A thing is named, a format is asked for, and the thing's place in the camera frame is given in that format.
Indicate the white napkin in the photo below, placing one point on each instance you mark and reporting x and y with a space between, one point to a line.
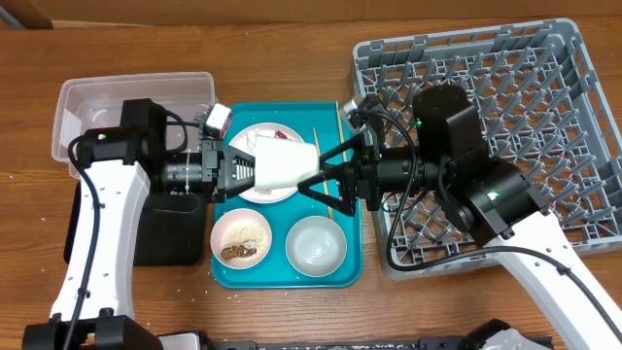
254 134

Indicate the red snack wrapper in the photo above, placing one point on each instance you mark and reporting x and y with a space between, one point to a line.
281 135

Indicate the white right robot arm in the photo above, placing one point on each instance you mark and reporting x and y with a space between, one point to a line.
487 197

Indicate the large white plate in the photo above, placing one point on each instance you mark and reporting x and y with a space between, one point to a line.
272 194

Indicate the white cup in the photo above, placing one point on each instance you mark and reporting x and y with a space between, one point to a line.
282 163

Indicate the wooden chopstick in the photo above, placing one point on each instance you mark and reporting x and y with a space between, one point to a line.
318 146
340 126

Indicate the black tray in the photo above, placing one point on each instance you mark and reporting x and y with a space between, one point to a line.
171 230

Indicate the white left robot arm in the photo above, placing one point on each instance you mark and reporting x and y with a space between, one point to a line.
119 166

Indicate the teal plastic tray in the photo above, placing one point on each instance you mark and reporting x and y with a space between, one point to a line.
308 121

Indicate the small pink bowl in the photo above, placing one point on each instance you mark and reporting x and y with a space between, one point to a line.
228 220

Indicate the grey dish rack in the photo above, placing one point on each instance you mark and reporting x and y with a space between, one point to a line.
541 106

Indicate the clear plastic bin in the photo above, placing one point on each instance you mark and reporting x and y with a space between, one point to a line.
96 102

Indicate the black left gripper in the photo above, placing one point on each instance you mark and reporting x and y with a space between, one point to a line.
217 157

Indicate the spilled white rice pile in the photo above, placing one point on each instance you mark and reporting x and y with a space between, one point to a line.
249 234

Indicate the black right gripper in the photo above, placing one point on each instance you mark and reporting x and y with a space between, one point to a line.
351 176

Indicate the grey bowl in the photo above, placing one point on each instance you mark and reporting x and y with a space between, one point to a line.
316 246

